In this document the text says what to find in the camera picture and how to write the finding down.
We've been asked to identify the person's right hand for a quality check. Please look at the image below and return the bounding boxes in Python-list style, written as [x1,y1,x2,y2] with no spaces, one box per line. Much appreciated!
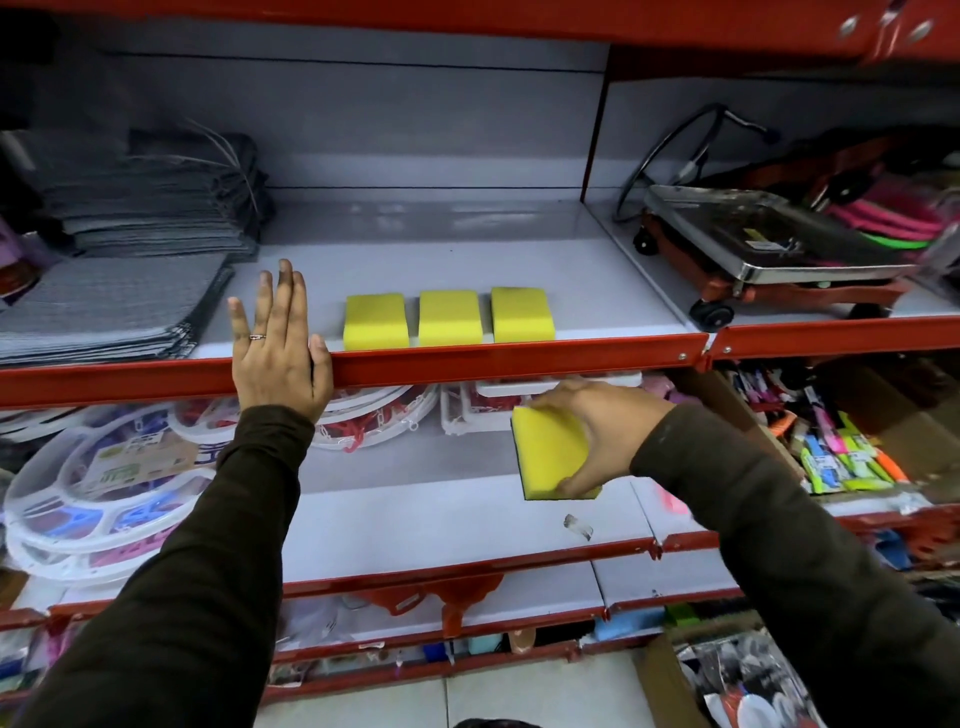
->
[528,377,676,500]

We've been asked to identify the person's left hand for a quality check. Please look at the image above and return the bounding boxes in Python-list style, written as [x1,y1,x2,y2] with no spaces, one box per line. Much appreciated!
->
[227,259,335,423]

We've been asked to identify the yellow sponge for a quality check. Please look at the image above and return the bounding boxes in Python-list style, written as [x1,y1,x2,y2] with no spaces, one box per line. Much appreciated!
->
[511,405,603,502]
[490,286,557,345]
[417,289,485,348]
[342,293,411,352]

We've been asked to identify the person's right forearm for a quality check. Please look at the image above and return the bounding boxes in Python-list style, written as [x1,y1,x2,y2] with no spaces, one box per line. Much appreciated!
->
[630,405,960,728]

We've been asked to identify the person's left forearm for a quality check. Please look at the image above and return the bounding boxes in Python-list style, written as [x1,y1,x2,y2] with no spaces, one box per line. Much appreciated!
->
[11,405,316,728]

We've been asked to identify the stack of small round trays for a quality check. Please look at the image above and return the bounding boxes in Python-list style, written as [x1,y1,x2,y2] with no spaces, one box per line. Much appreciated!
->
[168,384,441,452]

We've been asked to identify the stack of light grey cloths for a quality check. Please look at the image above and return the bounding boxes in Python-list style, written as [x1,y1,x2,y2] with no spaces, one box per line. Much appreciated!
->
[0,252,236,368]

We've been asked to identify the red metal shelving unit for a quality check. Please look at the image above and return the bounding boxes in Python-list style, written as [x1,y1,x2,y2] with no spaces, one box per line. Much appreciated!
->
[0,0,960,710]

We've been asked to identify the blue plastic item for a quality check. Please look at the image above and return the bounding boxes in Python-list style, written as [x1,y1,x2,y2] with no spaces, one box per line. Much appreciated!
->
[594,607,667,643]

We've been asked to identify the stack of dark grey cloths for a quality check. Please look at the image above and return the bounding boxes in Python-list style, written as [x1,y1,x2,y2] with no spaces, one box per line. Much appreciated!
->
[26,127,276,263]

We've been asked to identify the red plastic hanger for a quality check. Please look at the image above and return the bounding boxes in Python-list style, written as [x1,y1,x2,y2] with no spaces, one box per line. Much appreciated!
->
[358,573,506,639]

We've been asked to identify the stack of large round trays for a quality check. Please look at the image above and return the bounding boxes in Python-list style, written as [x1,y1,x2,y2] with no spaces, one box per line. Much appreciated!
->
[2,403,220,588]

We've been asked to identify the pink packaged item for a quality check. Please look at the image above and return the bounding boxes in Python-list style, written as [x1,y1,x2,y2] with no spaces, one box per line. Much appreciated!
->
[0,216,48,305]

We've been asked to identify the pile of colourful pen packets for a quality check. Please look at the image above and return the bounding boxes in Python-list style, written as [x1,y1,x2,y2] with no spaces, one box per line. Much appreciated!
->
[720,363,913,497]

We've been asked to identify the cardboard box of utensils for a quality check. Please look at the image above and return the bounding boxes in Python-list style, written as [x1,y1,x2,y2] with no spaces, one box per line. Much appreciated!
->
[636,611,828,728]

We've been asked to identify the red metal platform trolley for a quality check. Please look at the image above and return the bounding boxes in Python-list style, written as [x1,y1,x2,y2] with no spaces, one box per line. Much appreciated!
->
[611,102,922,333]

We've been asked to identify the brown cardboard box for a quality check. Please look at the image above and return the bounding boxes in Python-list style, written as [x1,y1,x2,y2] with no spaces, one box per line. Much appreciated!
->
[675,358,960,513]

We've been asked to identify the pile of pink green items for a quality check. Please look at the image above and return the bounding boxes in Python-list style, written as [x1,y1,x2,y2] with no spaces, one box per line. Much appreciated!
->
[823,174,957,252]

